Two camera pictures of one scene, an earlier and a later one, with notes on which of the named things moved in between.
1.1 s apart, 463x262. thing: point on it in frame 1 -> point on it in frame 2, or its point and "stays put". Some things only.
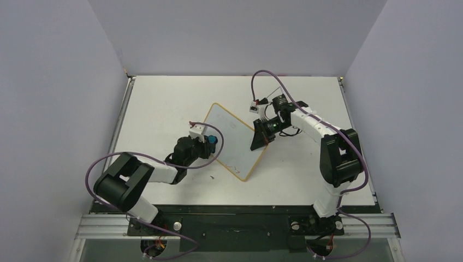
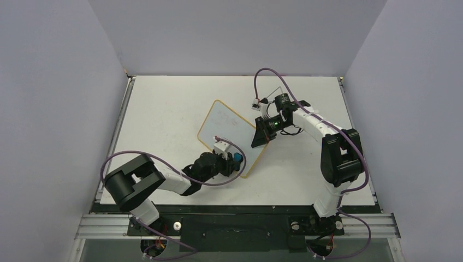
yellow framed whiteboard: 236,155 stays put
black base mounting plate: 242,228 stays put
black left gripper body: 201,149 -> 221,166
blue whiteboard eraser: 212,139 -> 237,157
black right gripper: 262,126 stays put
